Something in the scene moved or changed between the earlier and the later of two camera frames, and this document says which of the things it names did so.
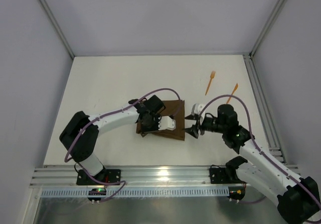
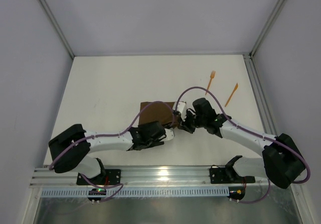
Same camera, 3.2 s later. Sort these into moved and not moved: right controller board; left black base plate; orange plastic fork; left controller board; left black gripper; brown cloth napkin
Moved: left black gripper; brown cloth napkin
Not moved: left controller board; right controller board; left black base plate; orange plastic fork
